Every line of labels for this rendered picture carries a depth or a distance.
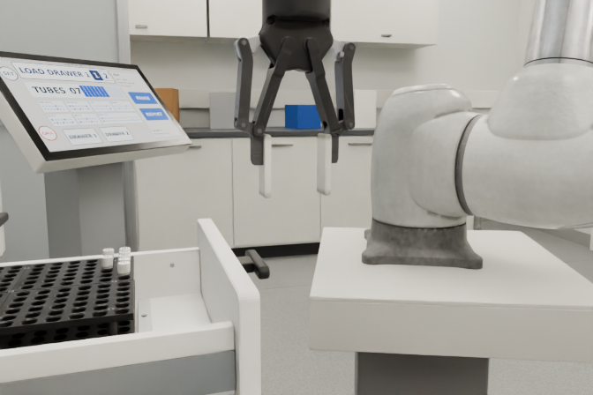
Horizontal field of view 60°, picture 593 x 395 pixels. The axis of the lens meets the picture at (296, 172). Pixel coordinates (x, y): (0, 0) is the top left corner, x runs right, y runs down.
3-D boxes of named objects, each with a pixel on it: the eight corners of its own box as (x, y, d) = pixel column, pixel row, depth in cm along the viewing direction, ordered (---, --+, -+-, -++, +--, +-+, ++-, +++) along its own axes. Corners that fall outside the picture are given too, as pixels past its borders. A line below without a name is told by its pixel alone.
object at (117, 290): (133, 260, 61) (133, 256, 60) (133, 319, 44) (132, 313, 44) (117, 262, 60) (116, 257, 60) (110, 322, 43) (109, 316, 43)
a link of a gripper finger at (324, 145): (317, 133, 61) (323, 133, 61) (316, 191, 62) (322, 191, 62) (326, 134, 58) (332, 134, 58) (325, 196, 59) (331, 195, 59)
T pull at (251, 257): (254, 259, 60) (254, 248, 59) (270, 279, 53) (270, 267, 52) (223, 262, 59) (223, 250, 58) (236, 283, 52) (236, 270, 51)
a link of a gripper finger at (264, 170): (271, 135, 56) (265, 135, 56) (271, 197, 57) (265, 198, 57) (265, 133, 59) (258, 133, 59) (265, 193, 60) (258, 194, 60)
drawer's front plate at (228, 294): (212, 296, 70) (210, 217, 68) (261, 420, 42) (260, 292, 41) (198, 297, 69) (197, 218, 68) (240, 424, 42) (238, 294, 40)
